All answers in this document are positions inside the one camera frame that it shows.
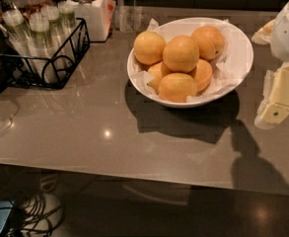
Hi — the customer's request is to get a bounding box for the white round floor base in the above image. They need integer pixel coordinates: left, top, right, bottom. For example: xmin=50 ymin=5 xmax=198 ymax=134
xmin=20 ymin=193 xmax=64 ymax=237

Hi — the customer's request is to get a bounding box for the white ceramic bowl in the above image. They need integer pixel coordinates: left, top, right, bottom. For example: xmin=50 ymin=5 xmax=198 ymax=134
xmin=127 ymin=18 xmax=253 ymax=109

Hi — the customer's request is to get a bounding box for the white lidded glass jar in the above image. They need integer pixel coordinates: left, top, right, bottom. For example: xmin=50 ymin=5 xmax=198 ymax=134
xmin=67 ymin=0 xmax=115 ymax=42

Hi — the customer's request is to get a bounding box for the black wire rack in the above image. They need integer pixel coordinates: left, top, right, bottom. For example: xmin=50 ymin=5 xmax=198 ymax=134
xmin=0 ymin=18 xmax=90 ymax=89

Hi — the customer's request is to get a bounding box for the clear plastic cup stack left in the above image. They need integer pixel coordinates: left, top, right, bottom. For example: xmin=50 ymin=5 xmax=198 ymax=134
xmin=3 ymin=9 xmax=36 ymax=74

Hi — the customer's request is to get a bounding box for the black cable bundle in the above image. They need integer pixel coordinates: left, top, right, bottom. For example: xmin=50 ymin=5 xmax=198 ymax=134
xmin=5 ymin=178 xmax=66 ymax=237

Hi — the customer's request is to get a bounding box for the clear plastic cup stack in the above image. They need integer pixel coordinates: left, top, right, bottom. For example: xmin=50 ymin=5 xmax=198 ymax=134
xmin=29 ymin=13 xmax=57 ymax=84
xmin=41 ymin=5 xmax=66 ymax=64
xmin=58 ymin=1 xmax=76 ymax=31
xmin=3 ymin=9 xmax=36 ymax=74

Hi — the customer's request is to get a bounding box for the white paper bowl liner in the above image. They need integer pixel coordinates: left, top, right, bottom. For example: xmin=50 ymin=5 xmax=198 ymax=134
xmin=127 ymin=17 xmax=253 ymax=109

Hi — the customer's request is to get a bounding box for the orange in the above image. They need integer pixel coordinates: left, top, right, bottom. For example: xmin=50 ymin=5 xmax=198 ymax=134
xmin=189 ymin=59 xmax=213 ymax=92
xmin=133 ymin=31 xmax=166 ymax=65
xmin=163 ymin=36 xmax=199 ymax=73
xmin=147 ymin=61 xmax=171 ymax=90
xmin=191 ymin=26 xmax=225 ymax=60
xmin=158 ymin=73 xmax=197 ymax=103

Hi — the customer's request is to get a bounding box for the clear acrylic stand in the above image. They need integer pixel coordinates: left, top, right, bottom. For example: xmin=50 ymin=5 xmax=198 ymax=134
xmin=114 ymin=0 xmax=150 ymax=33

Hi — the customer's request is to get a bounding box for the clear plastic cup stack right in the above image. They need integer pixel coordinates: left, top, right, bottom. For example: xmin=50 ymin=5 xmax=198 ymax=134
xmin=41 ymin=5 xmax=66 ymax=64

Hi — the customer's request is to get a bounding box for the clear plastic cup stack back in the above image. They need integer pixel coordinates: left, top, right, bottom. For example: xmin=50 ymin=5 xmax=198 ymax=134
xmin=58 ymin=1 xmax=76 ymax=31

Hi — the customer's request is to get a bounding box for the clear plastic cup stack middle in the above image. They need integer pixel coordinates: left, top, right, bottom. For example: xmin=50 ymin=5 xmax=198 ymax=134
xmin=29 ymin=13 xmax=57 ymax=84

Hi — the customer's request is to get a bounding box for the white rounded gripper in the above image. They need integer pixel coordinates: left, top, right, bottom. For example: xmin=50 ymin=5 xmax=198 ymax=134
xmin=252 ymin=1 xmax=289 ymax=129

